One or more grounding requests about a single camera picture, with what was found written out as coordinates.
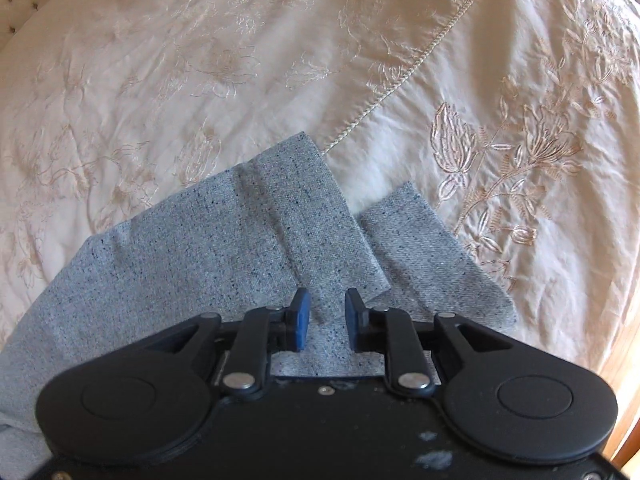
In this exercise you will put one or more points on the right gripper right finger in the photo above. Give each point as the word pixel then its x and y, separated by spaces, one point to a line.
pixel 365 326

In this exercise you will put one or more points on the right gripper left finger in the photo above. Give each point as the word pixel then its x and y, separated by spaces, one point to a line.
pixel 289 325

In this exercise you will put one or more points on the grey speckled pants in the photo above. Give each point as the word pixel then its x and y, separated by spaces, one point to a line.
pixel 248 237

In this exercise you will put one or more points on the cream embroidered bedspread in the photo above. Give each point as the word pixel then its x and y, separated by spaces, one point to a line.
pixel 518 121

